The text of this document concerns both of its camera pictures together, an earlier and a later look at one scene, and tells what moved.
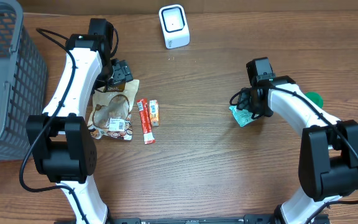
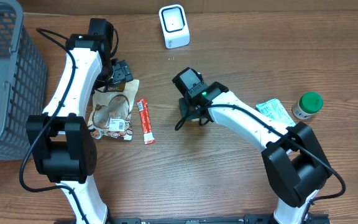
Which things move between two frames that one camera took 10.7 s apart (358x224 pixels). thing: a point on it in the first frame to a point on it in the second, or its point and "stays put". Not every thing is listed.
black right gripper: x=245 y=101 to x=186 y=106
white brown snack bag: x=110 y=114 stays put
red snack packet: x=146 y=122 stays put
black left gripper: x=122 y=73 stays put
